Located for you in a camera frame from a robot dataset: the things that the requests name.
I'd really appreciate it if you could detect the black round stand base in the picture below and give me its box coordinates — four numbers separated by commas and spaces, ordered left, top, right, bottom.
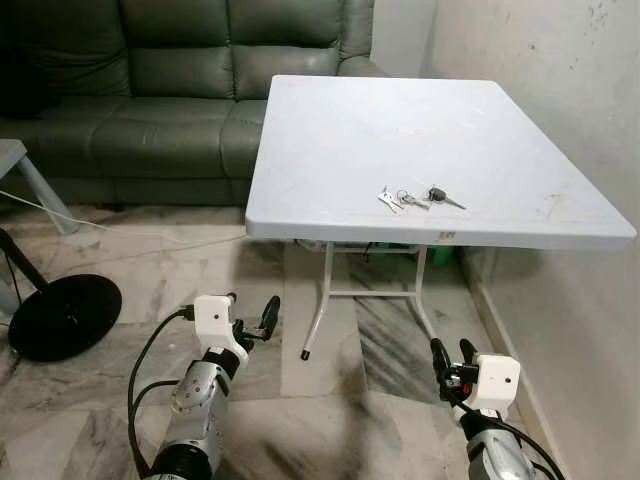
0, 228, 123, 363

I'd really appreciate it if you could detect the dark green leather sofa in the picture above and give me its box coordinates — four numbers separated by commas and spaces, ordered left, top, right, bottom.
0, 0, 391, 209

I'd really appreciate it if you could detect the grey side table leg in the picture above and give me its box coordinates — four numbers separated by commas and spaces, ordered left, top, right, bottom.
0, 139, 81, 236

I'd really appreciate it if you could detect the white folding table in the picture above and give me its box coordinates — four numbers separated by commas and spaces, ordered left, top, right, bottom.
245, 75, 638, 362

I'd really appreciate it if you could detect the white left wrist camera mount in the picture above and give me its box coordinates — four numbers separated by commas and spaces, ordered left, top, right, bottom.
193, 295, 251, 361

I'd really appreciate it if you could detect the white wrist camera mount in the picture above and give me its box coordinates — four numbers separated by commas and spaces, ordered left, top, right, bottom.
470, 354, 522, 413
193, 295, 251, 361

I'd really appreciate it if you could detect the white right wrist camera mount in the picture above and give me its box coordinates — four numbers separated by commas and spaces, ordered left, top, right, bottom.
470, 354, 522, 413

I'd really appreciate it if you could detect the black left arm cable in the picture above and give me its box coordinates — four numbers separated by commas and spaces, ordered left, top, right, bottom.
127, 308, 197, 477

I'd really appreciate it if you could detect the thin white floor cable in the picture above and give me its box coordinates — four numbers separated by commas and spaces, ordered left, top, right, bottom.
0, 189, 248, 244

